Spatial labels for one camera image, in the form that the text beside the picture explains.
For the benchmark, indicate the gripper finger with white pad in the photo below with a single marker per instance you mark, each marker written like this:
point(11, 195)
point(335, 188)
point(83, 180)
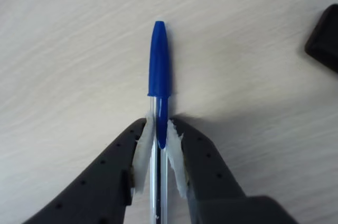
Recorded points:
point(100, 181)
point(208, 171)

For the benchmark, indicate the clear ballpoint pen blue cap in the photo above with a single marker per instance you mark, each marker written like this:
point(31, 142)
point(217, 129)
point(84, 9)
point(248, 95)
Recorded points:
point(158, 57)

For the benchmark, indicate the yellow highlighter black cap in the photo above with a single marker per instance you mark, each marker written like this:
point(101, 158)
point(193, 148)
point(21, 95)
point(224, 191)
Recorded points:
point(324, 39)

